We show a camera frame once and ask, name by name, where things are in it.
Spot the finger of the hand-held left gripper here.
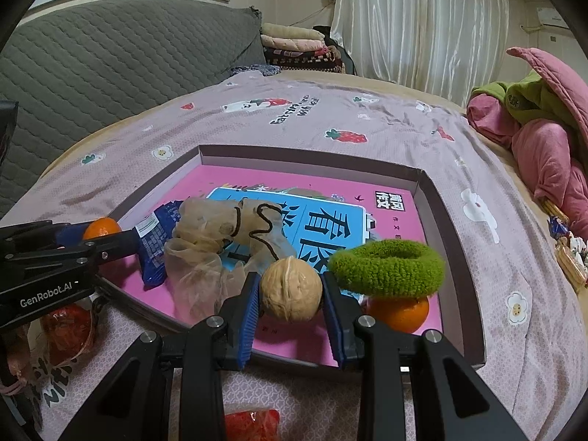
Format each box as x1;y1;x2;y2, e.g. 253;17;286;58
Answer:
0;219;99;251
60;231;141;281

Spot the beige folded blanket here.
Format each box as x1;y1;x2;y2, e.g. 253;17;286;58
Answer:
261;23;322;40

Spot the red plastic bag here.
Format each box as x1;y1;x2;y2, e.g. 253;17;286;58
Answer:
40;303;98;368

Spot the green fuzzy scrunchie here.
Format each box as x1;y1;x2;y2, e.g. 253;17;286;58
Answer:
331;239;446;297

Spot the pink quilt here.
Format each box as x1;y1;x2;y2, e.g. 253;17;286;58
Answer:
466;47;588;240

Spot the checkered folded blanket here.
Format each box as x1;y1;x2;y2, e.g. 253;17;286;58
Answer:
264;47;345;73

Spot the walnut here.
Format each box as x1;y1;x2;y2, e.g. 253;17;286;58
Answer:
260;257;323;323

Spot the pink printed bed sheet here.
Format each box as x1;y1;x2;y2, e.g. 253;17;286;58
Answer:
0;73;588;441

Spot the small orange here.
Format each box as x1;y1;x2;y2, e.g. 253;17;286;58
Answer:
83;217;122;241
365;295;430;334

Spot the white curtain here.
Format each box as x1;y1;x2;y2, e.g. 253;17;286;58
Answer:
331;0;510;107

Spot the pink book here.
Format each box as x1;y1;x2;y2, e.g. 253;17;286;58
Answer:
112;165;444;359

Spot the blue patterned cloth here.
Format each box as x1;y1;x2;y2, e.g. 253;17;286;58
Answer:
230;64;281;77

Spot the white air conditioner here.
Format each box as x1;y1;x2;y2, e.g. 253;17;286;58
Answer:
535;7;570;29

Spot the pink folded blanket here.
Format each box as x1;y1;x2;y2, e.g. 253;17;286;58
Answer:
262;37;328;52

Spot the wicker basket of items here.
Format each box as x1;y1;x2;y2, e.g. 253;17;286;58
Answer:
542;197;588;292

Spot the green garment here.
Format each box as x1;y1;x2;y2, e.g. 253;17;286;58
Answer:
473;70;588;144

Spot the shallow cardboard box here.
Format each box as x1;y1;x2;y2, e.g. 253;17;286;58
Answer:
94;144;487;369

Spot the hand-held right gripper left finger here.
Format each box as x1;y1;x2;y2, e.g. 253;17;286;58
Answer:
60;272;262;441

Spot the grey quilted headboard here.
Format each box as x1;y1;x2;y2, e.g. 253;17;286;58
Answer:
0;0;267;216

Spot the red snack packet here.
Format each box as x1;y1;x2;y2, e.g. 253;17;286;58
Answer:
224;408;281;441

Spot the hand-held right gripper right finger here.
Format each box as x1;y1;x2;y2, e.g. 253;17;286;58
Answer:
322;271;529;441

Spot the blue snack packet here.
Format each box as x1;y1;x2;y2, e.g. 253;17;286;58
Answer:
134;201;184;286

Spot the sheer beige drawstring pouch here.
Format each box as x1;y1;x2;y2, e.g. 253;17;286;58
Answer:
164;197;295;320

